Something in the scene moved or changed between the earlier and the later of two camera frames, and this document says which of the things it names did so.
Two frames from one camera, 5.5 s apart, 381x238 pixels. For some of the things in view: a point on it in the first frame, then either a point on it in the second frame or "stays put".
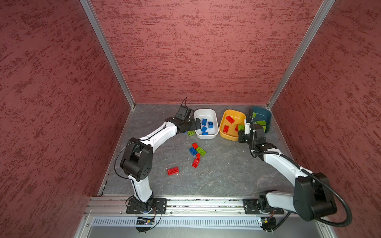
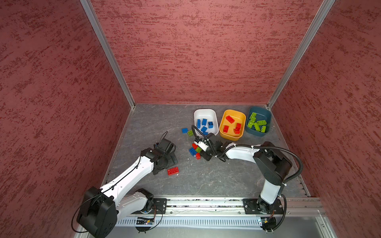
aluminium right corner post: (317, 21) stays put
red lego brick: (196, 160) → (237, 130)
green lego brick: (261, 122) stays put
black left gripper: (193, 126) → (170, 163)
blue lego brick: (193, 151) stays put
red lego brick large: (173, 171) stays put
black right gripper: (240, 135) → (205, 155)
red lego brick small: (230, 119) stays put
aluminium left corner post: (95, 22) stays put
